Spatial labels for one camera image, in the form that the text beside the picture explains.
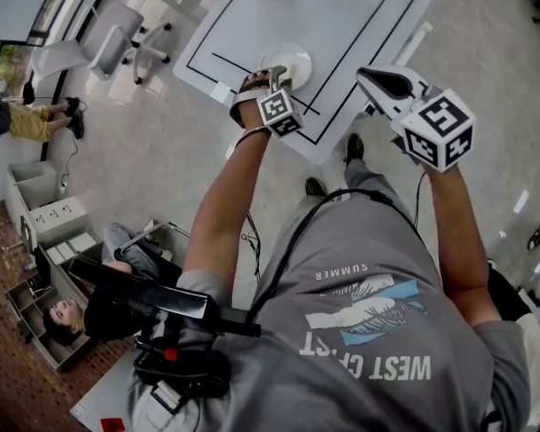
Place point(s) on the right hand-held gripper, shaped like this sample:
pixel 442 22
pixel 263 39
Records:
pixel 441 128

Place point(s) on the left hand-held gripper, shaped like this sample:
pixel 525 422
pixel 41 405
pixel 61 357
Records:
pixel 281 115

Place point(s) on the white round plate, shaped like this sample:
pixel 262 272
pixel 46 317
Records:
pixel 292 59

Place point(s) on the person's left forearm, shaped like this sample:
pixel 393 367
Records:
pixel 225 214

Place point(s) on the person's right forearm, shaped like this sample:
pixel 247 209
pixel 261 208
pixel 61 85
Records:
pixel 463 241

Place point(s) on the person's left hand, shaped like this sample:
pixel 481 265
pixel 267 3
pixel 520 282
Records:
pixel 247 117

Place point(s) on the person's right black shoe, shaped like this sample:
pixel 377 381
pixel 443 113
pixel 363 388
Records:
pixel 354 147

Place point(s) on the person's black shoe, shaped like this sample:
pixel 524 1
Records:
pixel 315 187
pixel 354 147

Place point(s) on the white square table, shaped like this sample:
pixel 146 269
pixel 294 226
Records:
pixel 342 25

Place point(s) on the person's grey trousers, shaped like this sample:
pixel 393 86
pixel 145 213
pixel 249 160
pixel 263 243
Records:
pixel 364 182

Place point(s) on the person's left black shoe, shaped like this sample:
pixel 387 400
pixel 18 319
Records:
pixel 315 187

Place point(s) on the white office chair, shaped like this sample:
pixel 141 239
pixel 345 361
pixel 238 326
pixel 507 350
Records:
pixel 112 38

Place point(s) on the black sandal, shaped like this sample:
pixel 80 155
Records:
pixel 536 237

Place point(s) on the person's grey printed t-shirt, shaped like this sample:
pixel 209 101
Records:
pixel 364 331

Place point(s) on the black chest-mounted monitor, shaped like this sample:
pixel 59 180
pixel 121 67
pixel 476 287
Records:
pixel 162 297

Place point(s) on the white drawer cabinet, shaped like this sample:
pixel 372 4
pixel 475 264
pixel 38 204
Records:
pixel 58 221

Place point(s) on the grey open shelf unit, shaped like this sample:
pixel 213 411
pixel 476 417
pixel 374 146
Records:
pixel 36 322

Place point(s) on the grey desk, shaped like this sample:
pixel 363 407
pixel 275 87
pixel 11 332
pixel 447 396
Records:
pixel 103 398

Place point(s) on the red triangular sign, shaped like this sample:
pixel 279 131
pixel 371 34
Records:
pixel 112 425

